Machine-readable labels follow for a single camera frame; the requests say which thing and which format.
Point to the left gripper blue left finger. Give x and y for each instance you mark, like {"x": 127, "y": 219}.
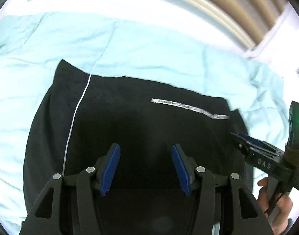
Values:
{"x": 108, "y": 168}

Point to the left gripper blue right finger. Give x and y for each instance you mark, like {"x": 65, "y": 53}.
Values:
{"x": 185, "y": 168}

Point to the black hooded sweatshirt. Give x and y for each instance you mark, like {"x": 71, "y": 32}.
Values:
{"x": 82, "y": 115}

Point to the person's right hand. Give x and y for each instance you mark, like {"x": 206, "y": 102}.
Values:
{"x": 285, "y": 205}

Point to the light blue bed quilt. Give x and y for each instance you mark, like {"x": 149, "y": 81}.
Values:
{"x": 31, "y": 47}

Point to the black camera box green light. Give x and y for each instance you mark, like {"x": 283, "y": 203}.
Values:
{"x": 293, "y": 140}

